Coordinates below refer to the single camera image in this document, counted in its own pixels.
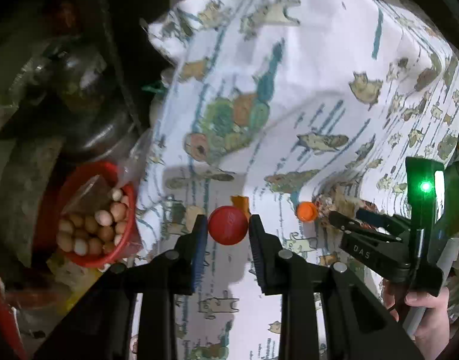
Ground beige tissue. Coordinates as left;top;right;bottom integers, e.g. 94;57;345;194
314;189;365;229

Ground orange bottle cap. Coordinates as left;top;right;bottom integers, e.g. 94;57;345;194
296;202;318;223

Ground red bottle cap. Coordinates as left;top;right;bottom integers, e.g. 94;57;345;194
208;205;248;246

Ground person's right hand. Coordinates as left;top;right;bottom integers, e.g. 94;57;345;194
404;287;450;359

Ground red bucket of eggs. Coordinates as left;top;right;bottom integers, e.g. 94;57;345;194
54;161;143;268

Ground cartoon print table cloth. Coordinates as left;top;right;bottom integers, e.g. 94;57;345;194
129;0;459;360

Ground steel kettle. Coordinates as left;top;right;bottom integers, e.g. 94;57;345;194
5;37;134;153

